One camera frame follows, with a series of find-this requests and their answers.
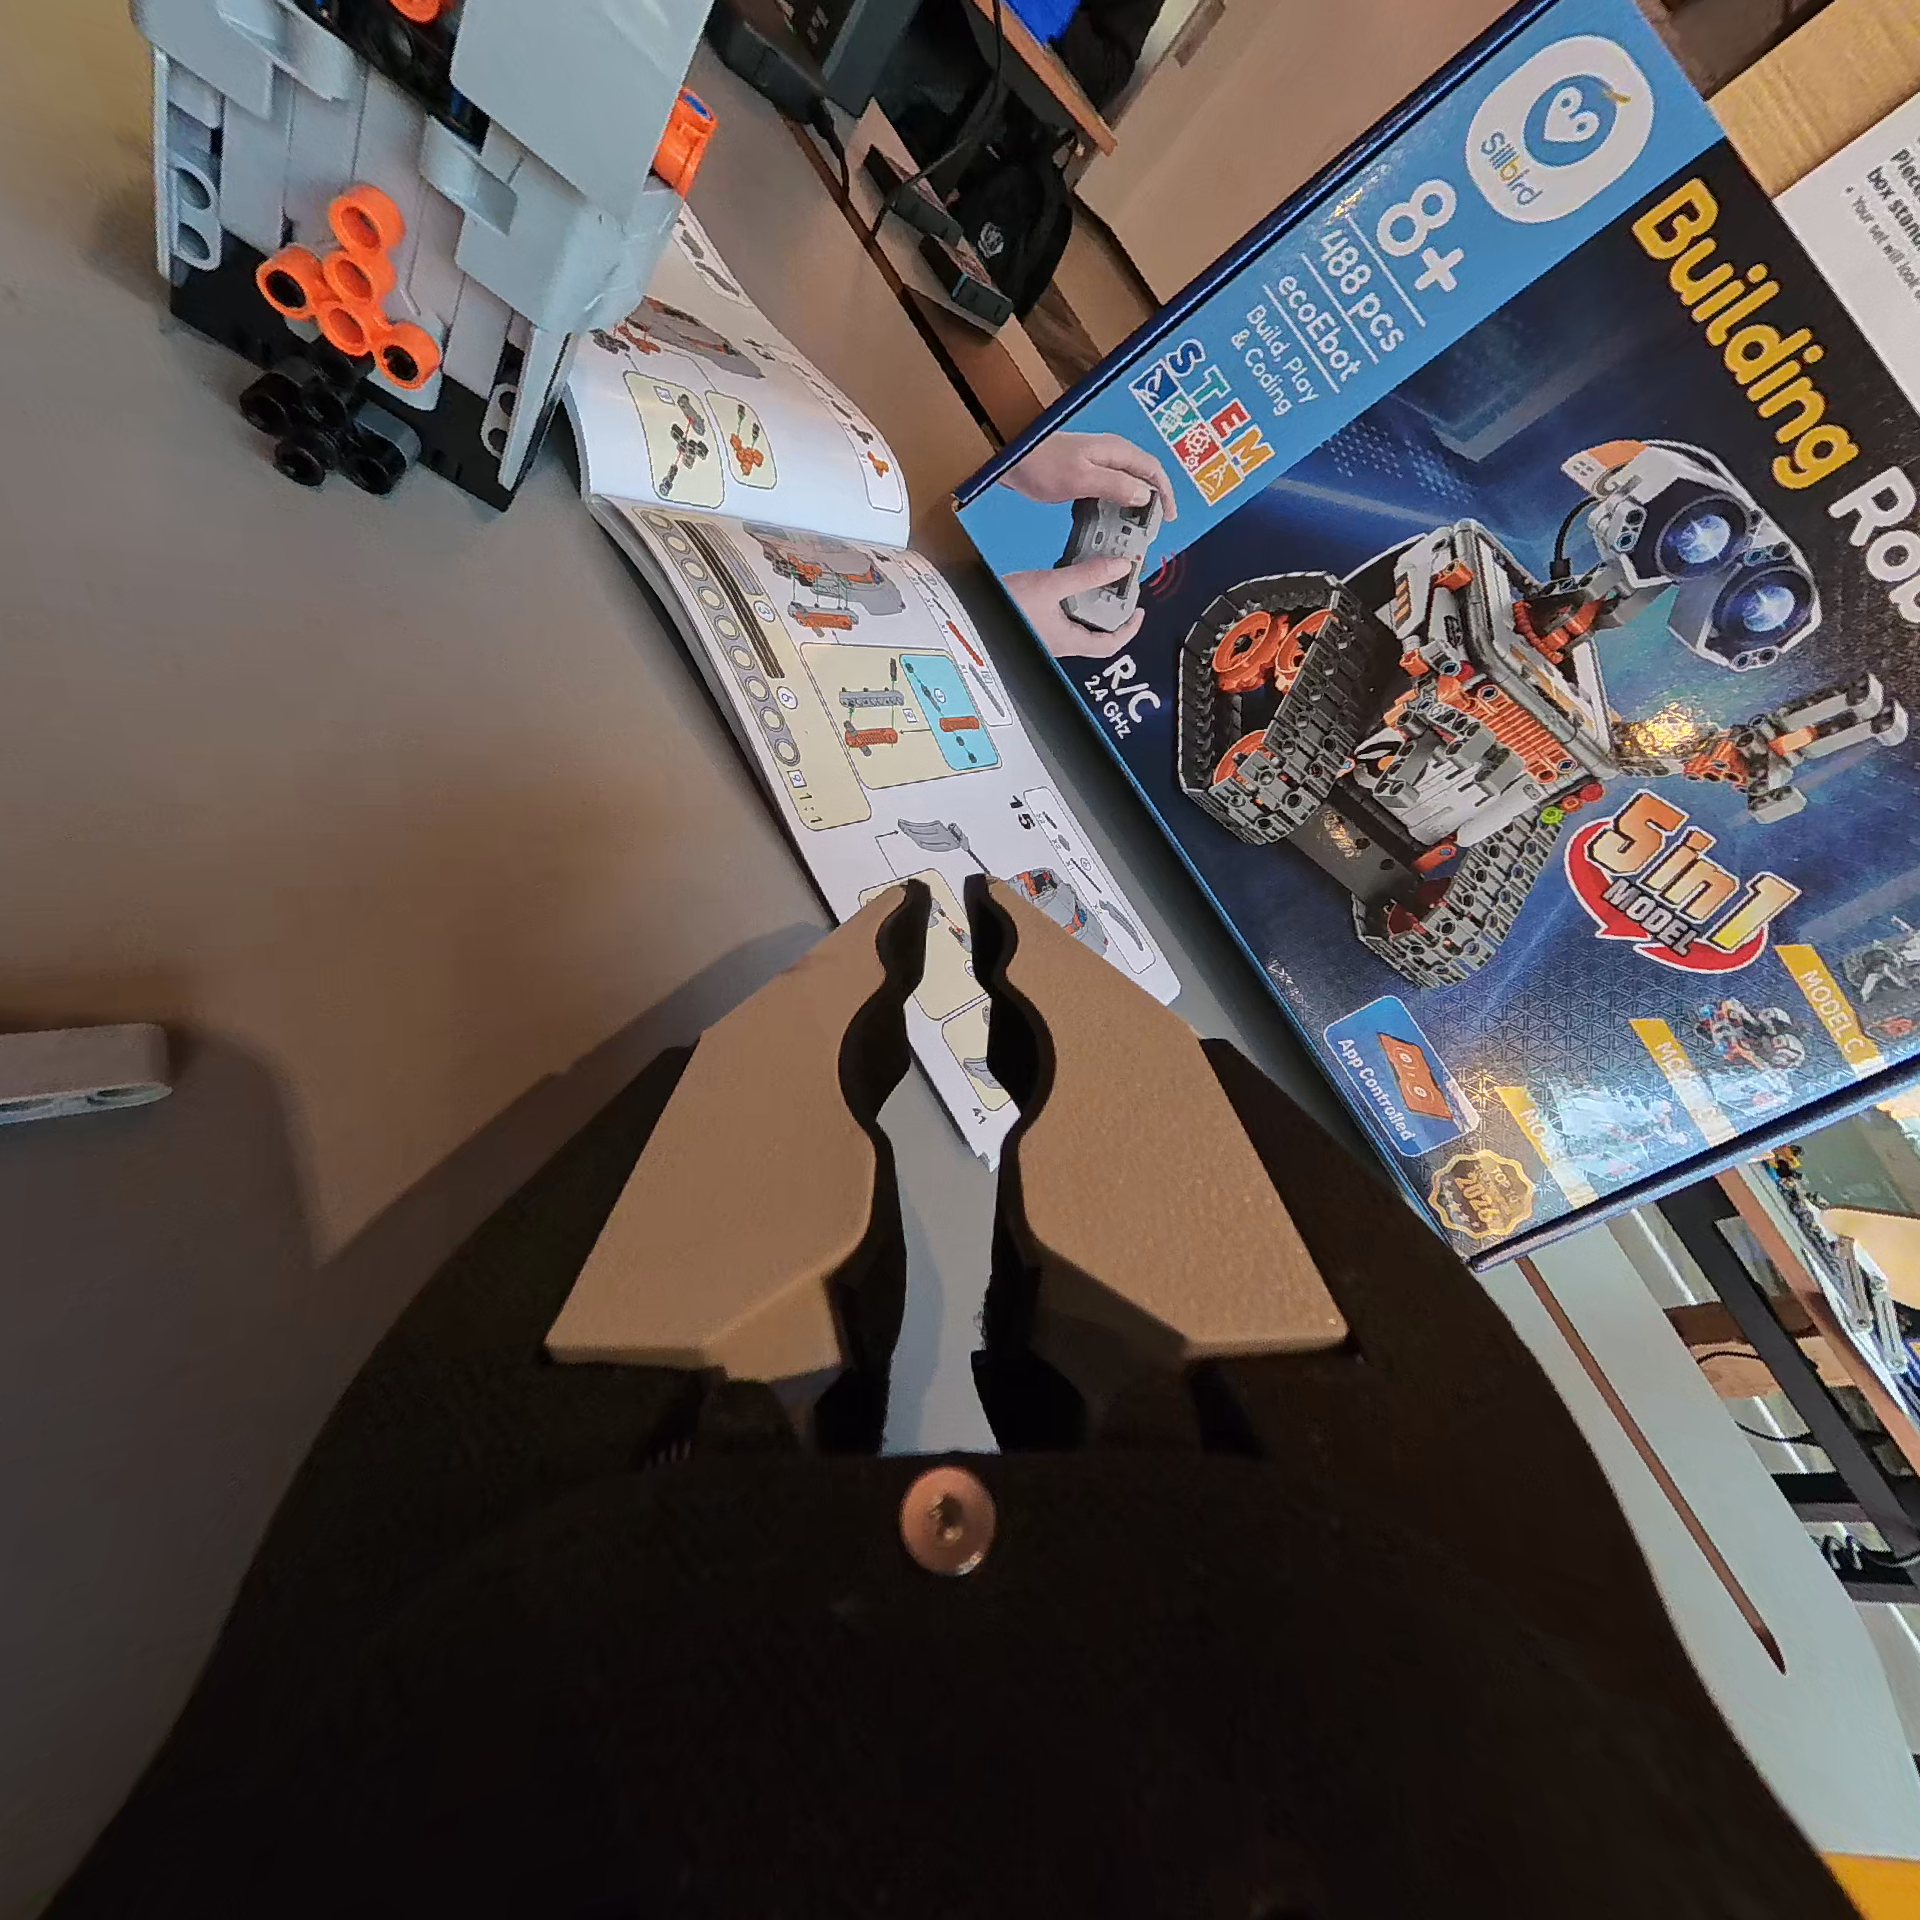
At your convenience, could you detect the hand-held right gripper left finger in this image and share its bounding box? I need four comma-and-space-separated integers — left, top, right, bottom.
540, 880, 928, 1442

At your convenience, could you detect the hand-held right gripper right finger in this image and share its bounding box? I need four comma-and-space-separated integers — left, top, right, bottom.
966, 874, 1352, 1442

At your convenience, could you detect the grey toy beam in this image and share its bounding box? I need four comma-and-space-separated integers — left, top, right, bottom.
0, 1025, 171, 1126

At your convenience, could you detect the black metal desk leg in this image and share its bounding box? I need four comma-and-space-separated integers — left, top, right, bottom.
1658, 1184, 1920, 1593

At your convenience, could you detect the open instruction booklet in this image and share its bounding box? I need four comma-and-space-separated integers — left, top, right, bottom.
562, 202, 1183, 1176

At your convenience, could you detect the blue toy robot box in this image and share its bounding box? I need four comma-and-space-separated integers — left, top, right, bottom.
950, 0, 1920, 1274

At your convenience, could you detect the black power strip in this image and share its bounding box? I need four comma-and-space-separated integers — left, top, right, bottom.
878, 180, 1015, 332

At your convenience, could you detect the black backpack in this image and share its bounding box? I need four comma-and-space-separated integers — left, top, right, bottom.
960, 150, 1075, 318

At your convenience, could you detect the background wooden table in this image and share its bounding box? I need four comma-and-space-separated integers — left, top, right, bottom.
975, 0, 1120, 161

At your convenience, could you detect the grey toy robot model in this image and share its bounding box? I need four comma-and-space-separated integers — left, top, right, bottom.
132, 0, 719, 513

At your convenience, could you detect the dark grey cabinet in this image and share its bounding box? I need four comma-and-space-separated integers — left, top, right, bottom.
808, 0, 922, 121

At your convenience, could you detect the white instruction sheet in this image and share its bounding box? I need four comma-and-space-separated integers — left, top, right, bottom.
1768, 90, 1920, 318

